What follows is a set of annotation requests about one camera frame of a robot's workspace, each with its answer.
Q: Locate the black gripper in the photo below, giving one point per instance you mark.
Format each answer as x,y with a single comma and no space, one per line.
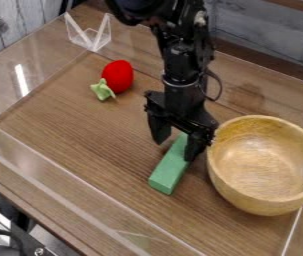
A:
178,107

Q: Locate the green rectangular block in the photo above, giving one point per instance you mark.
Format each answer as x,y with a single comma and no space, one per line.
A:
171,167

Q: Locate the light wooden bowl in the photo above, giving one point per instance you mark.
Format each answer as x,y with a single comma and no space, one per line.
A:
255,164

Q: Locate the red plush strawberry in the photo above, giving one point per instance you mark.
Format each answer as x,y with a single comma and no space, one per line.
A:
115,81

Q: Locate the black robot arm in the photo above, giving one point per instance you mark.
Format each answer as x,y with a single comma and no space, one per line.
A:
179,25

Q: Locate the clear acrylic enclosure wall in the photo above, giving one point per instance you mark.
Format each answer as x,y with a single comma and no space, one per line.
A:
78,155

